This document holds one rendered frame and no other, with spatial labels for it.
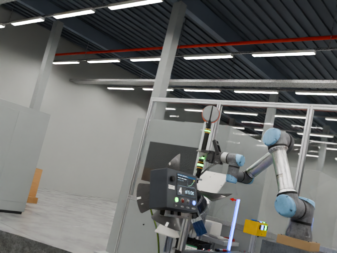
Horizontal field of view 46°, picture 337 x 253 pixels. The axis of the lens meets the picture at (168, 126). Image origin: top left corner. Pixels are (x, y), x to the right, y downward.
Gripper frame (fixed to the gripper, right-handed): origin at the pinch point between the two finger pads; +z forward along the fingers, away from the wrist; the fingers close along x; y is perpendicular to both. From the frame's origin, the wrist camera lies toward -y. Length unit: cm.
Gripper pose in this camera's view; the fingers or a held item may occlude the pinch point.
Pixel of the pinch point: (199, 150)
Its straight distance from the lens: 284.8
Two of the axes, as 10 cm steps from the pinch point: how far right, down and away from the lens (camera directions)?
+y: -2.3, 9.6, -1.4
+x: 6.1, 2.5, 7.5
